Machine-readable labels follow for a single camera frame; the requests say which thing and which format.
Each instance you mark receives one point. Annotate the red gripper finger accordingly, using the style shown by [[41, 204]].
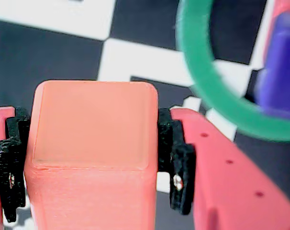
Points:
[[219, 179], [11, 155]]

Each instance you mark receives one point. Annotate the orange cube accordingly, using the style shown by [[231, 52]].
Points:
[[92, 124]]

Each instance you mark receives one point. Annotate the blue cube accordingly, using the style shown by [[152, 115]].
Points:
[[281, 60]]

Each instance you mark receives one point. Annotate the black white marker board mat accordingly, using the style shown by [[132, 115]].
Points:
[[51, 60]]

